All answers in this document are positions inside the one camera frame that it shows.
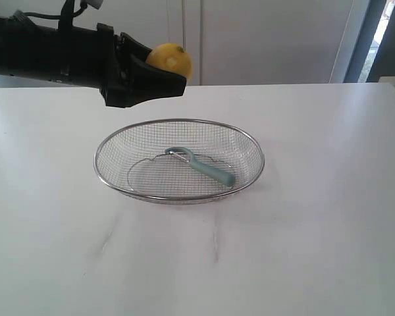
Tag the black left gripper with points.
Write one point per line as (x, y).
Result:
(127, 80)

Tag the yellow lemon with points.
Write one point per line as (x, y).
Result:
(171, 57)

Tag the light blue vegetable peeler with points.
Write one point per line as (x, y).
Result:
(225, 178)

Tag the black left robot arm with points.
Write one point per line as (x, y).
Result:
(69, 55)

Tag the white cabinet doors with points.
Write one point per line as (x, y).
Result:
(245, 42)

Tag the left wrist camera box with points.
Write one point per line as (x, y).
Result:
(96, 4)

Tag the oval steel wire mesh basket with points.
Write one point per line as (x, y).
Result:
(132, 160)

